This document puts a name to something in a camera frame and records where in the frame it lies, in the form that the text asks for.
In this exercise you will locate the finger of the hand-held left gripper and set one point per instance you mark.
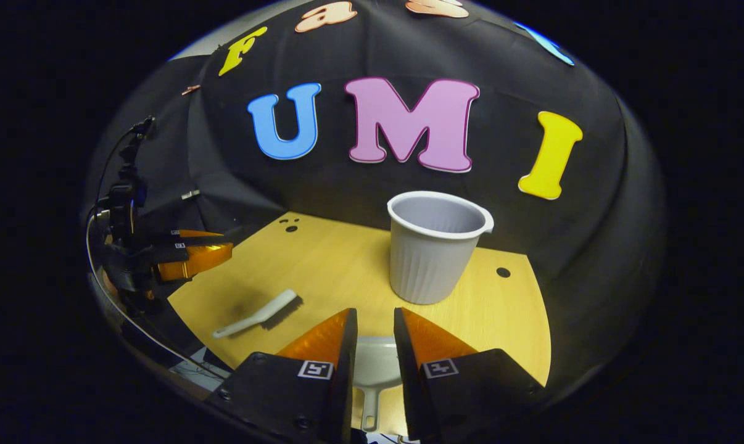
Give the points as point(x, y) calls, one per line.
point(193, 262)
point(193, 235)

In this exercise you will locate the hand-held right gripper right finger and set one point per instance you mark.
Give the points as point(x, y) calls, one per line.
point(409, 382)

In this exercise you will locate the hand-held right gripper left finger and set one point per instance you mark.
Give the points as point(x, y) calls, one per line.
point(342, 382)

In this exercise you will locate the grey dustpan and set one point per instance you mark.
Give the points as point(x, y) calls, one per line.
point(376, 364)

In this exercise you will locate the small white broom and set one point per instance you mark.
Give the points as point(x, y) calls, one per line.
point(267, 311)

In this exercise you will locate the white ribbed garbage bin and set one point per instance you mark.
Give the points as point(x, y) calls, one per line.
point(430, 265)

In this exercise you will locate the wooden desktop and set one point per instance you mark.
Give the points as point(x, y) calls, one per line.
point(335, 265)

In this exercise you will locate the white cloth clip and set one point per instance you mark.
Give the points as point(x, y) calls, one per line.
point(190, 195)

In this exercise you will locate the pink cloth clip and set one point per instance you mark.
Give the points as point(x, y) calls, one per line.
point(191, 90)

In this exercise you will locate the black backdrop cloth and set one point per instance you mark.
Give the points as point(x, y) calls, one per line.
point(335, 179)

